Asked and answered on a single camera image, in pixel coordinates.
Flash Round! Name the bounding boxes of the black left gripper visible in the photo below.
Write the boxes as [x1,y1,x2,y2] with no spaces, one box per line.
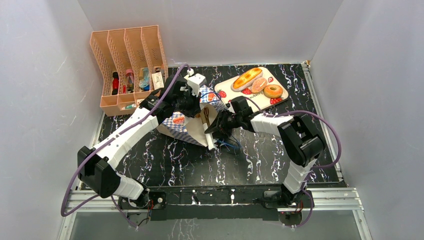
[173,88,202,119]

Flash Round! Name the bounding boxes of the metal tongs white handles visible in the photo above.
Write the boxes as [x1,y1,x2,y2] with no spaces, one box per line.
[200,106,216,151]

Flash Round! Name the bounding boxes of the checkered brown paper bag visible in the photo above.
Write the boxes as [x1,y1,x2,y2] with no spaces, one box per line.
[157,85,229,148]

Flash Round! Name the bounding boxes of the long glazed fake bread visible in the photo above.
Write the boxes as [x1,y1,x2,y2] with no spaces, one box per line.
[231,67,263,92]

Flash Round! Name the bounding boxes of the pink frosted fake donut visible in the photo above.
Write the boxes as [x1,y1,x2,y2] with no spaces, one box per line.
[251,77,268,94]

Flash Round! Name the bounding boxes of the brown fake donut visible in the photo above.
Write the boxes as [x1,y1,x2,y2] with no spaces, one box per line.
[263,84,284,99]

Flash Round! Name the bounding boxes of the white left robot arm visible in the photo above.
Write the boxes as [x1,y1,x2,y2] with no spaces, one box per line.
[78,73,206,208]

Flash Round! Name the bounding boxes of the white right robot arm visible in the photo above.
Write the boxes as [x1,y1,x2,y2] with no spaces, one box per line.
[204,96,327,209]

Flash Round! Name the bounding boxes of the white card in rack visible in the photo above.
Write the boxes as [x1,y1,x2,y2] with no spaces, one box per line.
[151,72,164,90]

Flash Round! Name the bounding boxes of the blue item in rack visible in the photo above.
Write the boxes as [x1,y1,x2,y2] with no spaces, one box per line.
[138,67,150,91]

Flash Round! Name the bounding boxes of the strawberry print tray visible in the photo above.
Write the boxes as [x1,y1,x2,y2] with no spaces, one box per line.
[214,66,289,112]

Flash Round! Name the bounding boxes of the small tube in rack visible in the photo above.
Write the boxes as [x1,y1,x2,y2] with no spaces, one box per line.
[121,103,137,110]

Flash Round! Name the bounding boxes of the pink capped bottle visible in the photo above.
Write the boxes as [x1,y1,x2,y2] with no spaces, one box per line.
[125,68,135,93]

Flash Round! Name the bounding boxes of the pink file organizer rack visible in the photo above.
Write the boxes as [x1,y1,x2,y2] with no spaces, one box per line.
[89,25,169,117]

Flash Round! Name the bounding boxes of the black red bottle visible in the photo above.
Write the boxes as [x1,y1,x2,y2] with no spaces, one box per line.
[111,71,120,95]

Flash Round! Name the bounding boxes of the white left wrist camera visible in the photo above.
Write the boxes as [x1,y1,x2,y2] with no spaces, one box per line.
[184,68,206,97]

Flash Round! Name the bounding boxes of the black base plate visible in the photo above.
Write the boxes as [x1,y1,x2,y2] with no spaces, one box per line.
[118,184,315,224]

